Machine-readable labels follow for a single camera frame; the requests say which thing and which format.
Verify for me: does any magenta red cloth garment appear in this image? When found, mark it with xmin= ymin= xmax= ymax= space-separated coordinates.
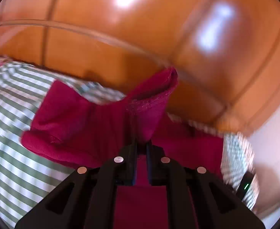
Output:
xmin=20 ymin=66 xmax=225 ymax=229

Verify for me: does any green white checkered bedsheet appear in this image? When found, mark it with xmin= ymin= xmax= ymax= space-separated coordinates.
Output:
xmin=0 ymin=61 xmax=254 ymax=228

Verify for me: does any wooden panelled wardrobe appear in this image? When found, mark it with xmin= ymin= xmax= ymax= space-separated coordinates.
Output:
xmin=0 ymin=0 xmax=280 ymax=135

